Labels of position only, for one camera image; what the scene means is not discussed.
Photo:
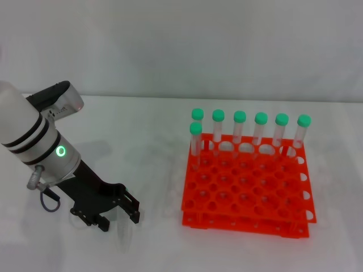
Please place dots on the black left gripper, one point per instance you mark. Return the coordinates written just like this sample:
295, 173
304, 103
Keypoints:
90, 195

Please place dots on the green capped clear test tube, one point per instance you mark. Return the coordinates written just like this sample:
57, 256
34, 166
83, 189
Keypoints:
261, 118
303, 120
195, 128
239, 116
218, 115
282, 119
124, 235
197, 114

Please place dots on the orange test tube rack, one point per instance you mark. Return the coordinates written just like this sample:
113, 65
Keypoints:
249, 184

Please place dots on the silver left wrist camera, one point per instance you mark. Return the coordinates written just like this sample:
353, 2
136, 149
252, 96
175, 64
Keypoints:
68, 99

